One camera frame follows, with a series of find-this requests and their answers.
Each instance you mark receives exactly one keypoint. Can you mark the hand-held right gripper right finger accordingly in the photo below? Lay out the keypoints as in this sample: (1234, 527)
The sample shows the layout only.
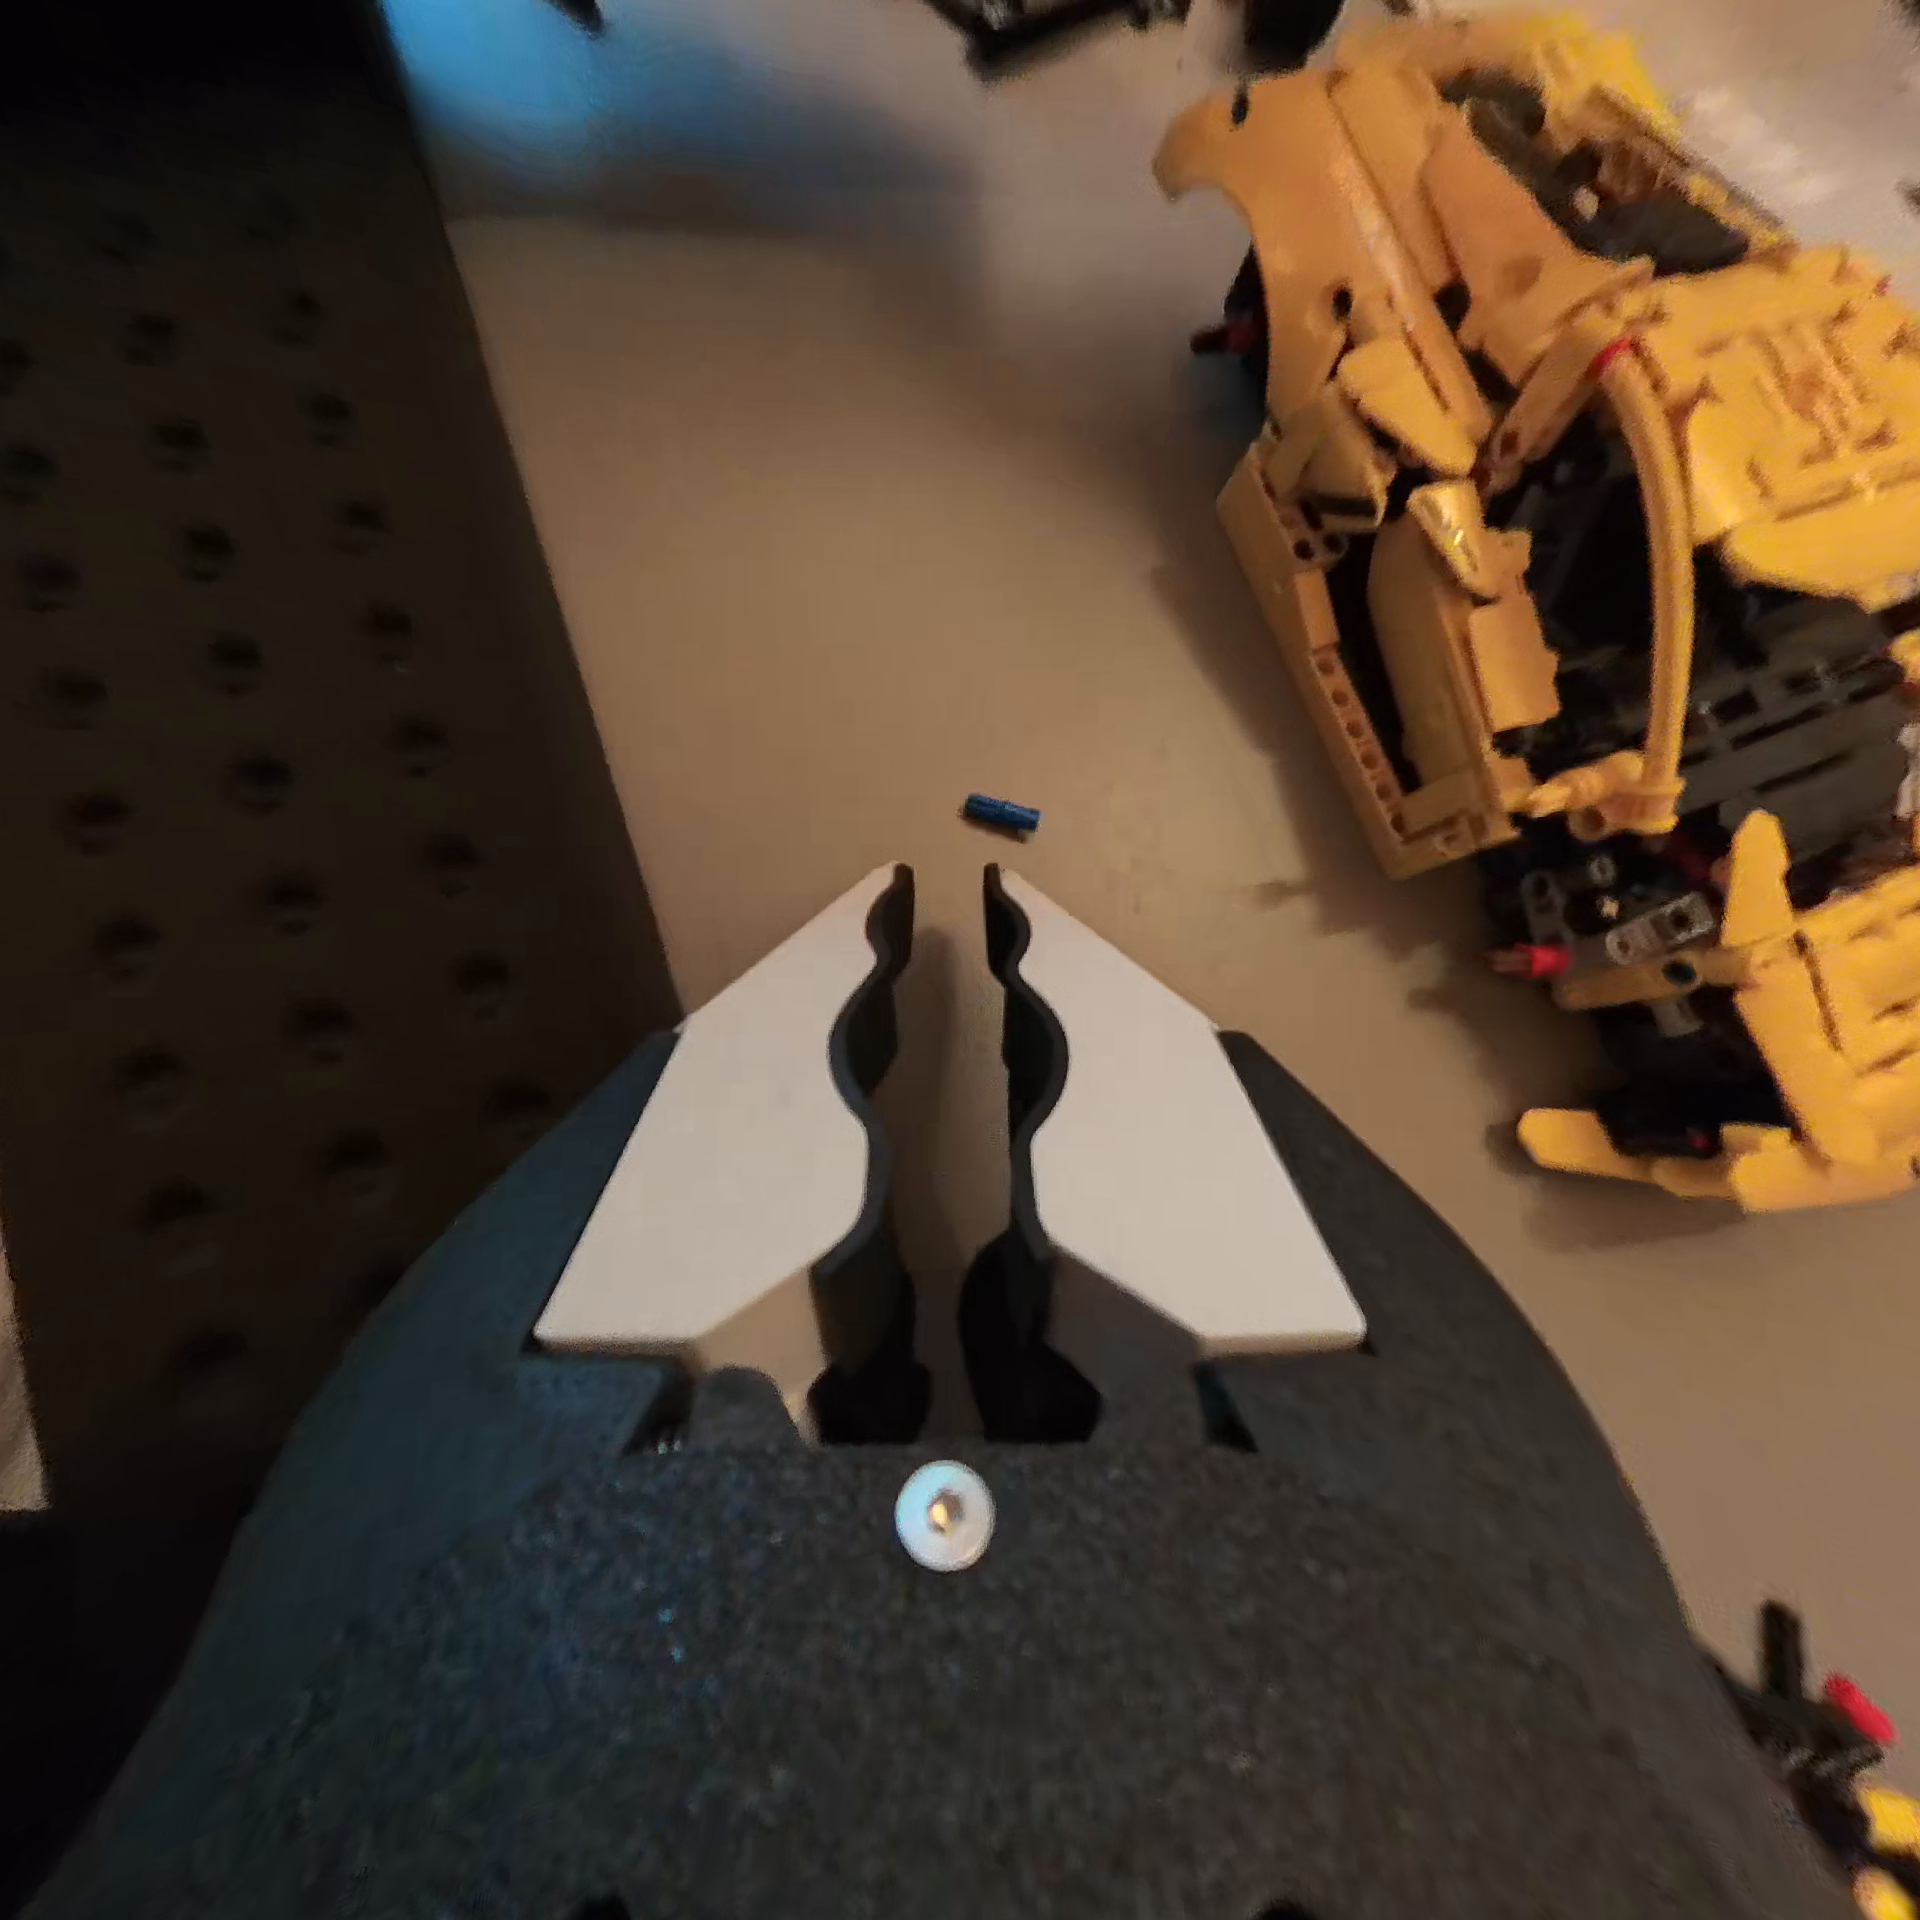
(1201, 1171)

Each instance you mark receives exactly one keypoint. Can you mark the grey desk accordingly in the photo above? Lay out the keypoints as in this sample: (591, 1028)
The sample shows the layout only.
(901, 451)

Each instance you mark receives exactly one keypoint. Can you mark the yellow toy brick car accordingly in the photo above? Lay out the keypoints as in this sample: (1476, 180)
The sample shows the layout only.
(1801, 374)

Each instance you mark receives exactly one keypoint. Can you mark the perforated grey panel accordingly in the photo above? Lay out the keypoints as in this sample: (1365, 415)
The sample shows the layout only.
(225, 750)

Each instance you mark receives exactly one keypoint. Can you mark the small blue brick pin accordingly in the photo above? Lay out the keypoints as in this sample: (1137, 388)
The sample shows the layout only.
(1001, 813)

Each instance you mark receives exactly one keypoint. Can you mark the pile of mixed small bricks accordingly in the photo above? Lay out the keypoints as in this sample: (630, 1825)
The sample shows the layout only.
(1852, 1703)

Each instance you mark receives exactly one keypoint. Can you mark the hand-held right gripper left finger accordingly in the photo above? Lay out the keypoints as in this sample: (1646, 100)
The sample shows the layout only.
(705, 1171)

